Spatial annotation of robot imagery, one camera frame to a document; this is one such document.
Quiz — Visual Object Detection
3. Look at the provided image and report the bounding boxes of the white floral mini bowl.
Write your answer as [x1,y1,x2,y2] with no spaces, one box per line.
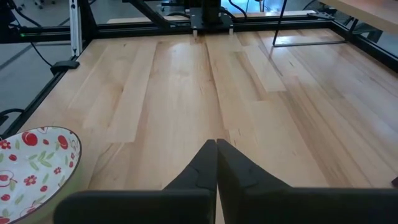
[0,126,83,224]

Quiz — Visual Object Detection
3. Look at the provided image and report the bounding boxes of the black aluminium table frame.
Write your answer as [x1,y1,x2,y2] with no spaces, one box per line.
[0,0,398,139]

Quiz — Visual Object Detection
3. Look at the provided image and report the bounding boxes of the silver aluminium post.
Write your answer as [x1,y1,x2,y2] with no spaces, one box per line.
[69,0,83,57]

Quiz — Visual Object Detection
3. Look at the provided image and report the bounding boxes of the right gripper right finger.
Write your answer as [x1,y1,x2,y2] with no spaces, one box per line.
[216,138,398,224]

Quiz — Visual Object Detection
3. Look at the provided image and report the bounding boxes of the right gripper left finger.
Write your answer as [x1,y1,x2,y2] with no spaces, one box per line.
[53,139,218,224]

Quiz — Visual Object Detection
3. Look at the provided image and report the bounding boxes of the wooden shelf black metal legs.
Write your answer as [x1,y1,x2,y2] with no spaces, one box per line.
[272,0,398,48]

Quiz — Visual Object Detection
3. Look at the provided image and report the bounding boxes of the black power cable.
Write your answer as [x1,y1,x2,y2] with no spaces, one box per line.
[7,0,54,68]
[0,108,25,126]

